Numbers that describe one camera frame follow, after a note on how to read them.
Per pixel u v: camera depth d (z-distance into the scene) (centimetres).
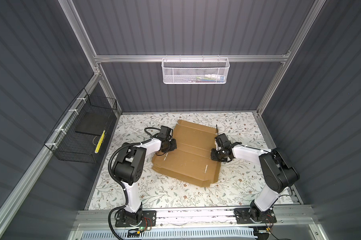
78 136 72
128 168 51
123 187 54
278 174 48
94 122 77
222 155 71
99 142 71
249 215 72
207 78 92
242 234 70
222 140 77
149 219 72
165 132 81
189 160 94
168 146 85
